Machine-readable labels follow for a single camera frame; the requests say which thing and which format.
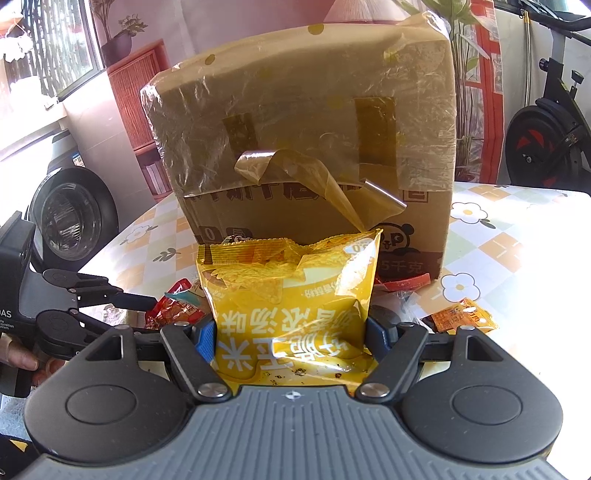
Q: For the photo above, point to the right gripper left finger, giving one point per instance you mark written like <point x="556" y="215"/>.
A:
<point x="191" y="372"/>

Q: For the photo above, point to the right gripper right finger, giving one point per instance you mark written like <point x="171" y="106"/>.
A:
<point x="397" y="347"/>

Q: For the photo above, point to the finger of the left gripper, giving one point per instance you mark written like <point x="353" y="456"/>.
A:
<point x="66" y="334"/>
<point x="92" y="290"/>

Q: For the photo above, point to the yellow corn snack bag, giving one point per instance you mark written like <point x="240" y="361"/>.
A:
<point x="288" y="314"/>

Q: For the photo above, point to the person's left hand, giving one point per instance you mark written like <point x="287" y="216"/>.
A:
<point x="14" y="354"/>

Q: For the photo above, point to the red snack packet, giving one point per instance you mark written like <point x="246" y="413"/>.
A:
<point x="183" y="302"/>

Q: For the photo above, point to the washing machine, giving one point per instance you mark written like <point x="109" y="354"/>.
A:
<point x="72" y="209"/>

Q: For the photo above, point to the orange snack packet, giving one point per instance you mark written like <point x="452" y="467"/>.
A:
<point x="463" y="313"/>

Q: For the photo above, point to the taped cardboard box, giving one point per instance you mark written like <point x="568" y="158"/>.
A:
<point x="316" y="131"/>

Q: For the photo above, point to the black exercise bike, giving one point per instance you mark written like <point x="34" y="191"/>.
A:
<point x="547" y="144"/>

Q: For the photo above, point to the window with dark frame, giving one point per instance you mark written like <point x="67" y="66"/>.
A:
<point x="52" y="41"/>

